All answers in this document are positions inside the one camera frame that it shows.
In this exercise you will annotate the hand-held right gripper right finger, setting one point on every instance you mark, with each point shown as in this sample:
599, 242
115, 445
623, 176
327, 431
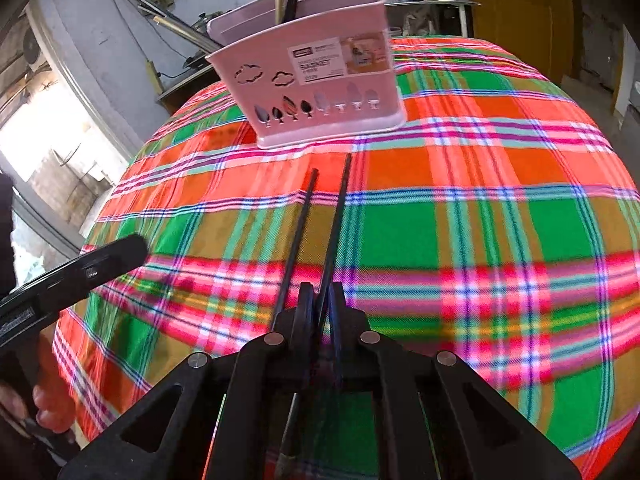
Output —
336, 325

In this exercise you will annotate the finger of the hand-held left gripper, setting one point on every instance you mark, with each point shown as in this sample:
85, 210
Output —
115, 257

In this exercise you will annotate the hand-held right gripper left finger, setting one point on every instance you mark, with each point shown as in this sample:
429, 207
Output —
305, 315

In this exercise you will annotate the pink plastic utensil basket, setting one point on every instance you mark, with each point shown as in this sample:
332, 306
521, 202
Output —
320, 75

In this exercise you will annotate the person's left hand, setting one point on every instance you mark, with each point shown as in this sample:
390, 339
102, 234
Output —
52, 410

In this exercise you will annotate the plaid tablecloth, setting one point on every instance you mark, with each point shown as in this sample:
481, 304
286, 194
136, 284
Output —
450, 235

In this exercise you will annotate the wooden stove table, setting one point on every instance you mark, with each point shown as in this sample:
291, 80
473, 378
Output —
187, 87

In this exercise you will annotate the bundle of metal pipes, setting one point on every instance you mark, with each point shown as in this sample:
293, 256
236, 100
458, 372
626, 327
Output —
175, 22

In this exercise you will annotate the yellow wooden door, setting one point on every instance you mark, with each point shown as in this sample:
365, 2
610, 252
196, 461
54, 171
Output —
520, 10

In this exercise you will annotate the grey refrigerator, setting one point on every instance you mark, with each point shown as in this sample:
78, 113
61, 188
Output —
625, 75

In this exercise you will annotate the yellow wall switch box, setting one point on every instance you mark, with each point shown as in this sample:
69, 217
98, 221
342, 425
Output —
151, 77

